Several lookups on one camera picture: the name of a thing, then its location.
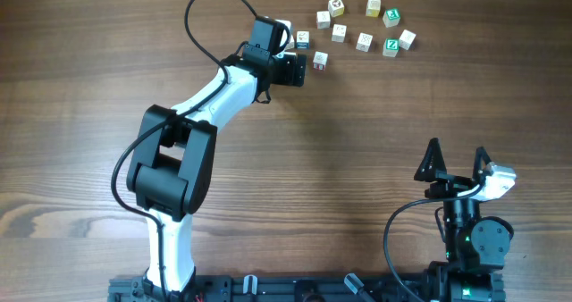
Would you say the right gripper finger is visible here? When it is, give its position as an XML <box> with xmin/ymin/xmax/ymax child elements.
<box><xmin>414</xmin><ymin>138</ymin><xmax>447</xmax><ymax>181</ymax></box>
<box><xmin>472</xmin><ymin>147</ymin><xmax>492</xmax><ymax>182</ymax></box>

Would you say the red striped wooden block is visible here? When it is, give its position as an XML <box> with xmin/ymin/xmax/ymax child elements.
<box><xmin>313</xmin><ymin>51</ymin><xmax>328</xmax><ymax>71</ymax></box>

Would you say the blue D wooden block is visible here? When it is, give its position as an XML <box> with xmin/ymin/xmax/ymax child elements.
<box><xmin>356</xmin><ymin>33</ymin><xmax>373</xmax><ymax>52</ymax></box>

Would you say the green Z wooden block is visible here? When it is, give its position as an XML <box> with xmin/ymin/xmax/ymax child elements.
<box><xmin>383</xmin><ymin>38</ymin><xmax>400</xmax><ymax>57</ymax></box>

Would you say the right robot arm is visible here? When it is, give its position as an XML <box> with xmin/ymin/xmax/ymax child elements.
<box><xmin>414</xmin><ymin>138</ymin><xmax>517</xmax><ymax>301</ymax></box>

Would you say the wooden block with red side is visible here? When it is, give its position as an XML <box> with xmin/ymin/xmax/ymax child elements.
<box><xmin>285</xmin><ymin>36</ymin><xmax>296</xmax><ymax>50</ymax></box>

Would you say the blue picture wooden block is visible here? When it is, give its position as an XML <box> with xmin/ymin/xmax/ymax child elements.
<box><xmin>296</xmin><ymin>31</ymin><xmax>310</xmax><ymax>49</ymax></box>

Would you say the plain white wooden block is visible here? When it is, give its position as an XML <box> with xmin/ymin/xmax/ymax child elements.
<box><xmin>316</xmin><ymin>11</ymin><xmax>331</xmax><ymax>29</ymax></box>

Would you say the red N wooden block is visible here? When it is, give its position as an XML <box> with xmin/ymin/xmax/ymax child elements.
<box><xmin>332</xmin><ymin>24</ymin><xmax>347</xmax><ymax>43</ymax></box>

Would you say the yellow picture wooden block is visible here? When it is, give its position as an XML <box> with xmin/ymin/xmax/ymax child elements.
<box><xmin>328</xmin><ymin>0</ymin><xmax>345</xmax><ymax>18</ymax></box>

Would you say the yellow plain wooden block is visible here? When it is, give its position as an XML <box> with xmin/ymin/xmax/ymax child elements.
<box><xmin>366</xmin><ymin>0</ymin><xmax>382</xmax><ymax>18</ymax></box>

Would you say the green letter wooden block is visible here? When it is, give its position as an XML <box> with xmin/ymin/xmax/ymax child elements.
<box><xmin>383</xmin><ymin>8</ymin><xmax>400</xmax><ymax>28</ymax></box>

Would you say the blue P wooden block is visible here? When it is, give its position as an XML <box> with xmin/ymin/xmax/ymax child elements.
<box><xmin>399</xmin><ymin>29</ymin><xmax>416</xmax><ymax>50</ymax></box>

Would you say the right camera cable black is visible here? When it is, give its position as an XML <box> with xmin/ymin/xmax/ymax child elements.
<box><xmin>383</xmin><ymin>185</ymin><xmax>481</xmax><ymax>302</ymax></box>

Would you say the camera cable black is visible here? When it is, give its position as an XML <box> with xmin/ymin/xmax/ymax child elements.
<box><xmin>110</xmin><ymin>0</ymin><xmax>259</xmax><ymax>302</ymax></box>
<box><xmin>383</xmin><ymin>185</ymin><xmax>481</xmax><ymax>302</ymax></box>

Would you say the left camera cable black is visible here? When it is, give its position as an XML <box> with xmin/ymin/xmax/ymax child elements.
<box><xmin>110</xmin><ymin>0</ymin><xmax>259</xmax><ymax>302</ymax></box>

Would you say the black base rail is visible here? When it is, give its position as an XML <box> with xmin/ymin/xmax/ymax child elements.
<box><xmin>106</xmin><ymin>273</ymin><xmax>430</xmax><ymax>302</ymax></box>

